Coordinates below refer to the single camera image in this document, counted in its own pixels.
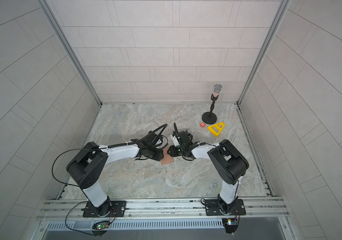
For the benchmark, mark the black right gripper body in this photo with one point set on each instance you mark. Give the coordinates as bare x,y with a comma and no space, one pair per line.
179,150

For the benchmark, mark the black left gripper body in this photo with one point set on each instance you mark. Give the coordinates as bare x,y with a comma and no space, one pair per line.
155,154

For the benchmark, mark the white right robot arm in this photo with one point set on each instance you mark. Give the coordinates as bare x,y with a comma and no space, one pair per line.
230,164

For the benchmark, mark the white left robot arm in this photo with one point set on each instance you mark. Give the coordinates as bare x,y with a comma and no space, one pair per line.
86,167

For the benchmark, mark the yellow triangle block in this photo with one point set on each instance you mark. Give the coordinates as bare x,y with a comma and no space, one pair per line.
216,129

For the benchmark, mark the black microphone stand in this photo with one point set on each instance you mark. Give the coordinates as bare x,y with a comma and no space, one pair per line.
210,118

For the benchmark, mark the white ventilation grille strip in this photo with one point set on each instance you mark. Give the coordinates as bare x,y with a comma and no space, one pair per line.
142,224

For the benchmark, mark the right circuit board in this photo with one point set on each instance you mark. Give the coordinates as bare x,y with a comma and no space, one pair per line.
230,225

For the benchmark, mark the left green circuit board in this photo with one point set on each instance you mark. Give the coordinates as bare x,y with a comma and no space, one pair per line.
101,225

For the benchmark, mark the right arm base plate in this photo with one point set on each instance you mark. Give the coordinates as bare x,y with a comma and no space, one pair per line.
216,207

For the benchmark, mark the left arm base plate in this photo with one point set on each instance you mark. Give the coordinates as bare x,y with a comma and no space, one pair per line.
107,209

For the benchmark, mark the aluminium mounting rail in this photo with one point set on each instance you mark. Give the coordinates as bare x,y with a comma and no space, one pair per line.
187,208

